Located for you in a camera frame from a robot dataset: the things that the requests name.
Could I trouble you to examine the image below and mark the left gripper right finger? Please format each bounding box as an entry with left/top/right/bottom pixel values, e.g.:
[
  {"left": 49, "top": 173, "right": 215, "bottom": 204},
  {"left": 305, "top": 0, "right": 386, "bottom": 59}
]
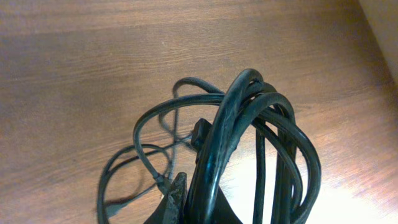
[{"left": 214, "top": 187, "right": 242, "bottom": 224}]

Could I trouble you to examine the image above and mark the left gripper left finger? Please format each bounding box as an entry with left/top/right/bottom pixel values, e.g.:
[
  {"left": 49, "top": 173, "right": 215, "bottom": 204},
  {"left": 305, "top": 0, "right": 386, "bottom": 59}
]
[{"left": 144, "top": 172, "right": 187, "bottom": 224}]

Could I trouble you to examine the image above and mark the black short USB cable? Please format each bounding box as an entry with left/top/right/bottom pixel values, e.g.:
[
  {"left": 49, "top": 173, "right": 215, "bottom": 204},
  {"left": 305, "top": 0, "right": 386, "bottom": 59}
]
[{"left": 96, "top": 142, "right": 200, "bottom": 224}]

